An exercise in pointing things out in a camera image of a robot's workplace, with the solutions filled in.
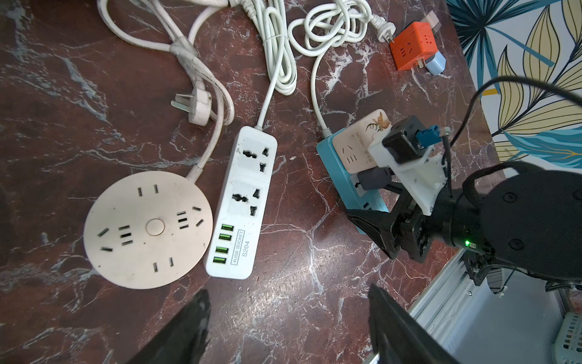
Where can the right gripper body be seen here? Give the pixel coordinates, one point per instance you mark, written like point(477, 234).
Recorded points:
point(405, 227)

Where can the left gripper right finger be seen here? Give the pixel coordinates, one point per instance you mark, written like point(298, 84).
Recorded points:
point(396, 337)

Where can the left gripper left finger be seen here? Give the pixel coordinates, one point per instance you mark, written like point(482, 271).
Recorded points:
point(184, 338)

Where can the dark grey plug adapter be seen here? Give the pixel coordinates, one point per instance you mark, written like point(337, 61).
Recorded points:
point(374, 178)

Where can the peach plug adapter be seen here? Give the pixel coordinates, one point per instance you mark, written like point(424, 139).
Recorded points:
point(351, 144)

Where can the round pink power socket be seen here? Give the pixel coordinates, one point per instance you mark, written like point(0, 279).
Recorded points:
point(148, 230)

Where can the white power strip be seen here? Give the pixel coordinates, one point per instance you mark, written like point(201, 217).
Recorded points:
point(241, 209)

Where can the blue plug adapter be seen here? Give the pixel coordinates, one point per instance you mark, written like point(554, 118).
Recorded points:
point(436, 64)

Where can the red plug adapter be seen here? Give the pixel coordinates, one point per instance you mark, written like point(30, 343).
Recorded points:
point(415, 43)

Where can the teal power strip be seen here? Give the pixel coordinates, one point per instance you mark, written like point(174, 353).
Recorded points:
point(347, 185)

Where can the pink plug adapter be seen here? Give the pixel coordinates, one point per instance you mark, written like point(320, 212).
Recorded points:
point(432, 19)

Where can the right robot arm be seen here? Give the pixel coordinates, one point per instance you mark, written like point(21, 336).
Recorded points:
point(513, 215)

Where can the white plastic basket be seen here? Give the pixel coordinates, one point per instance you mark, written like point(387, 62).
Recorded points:
point(567, 347)

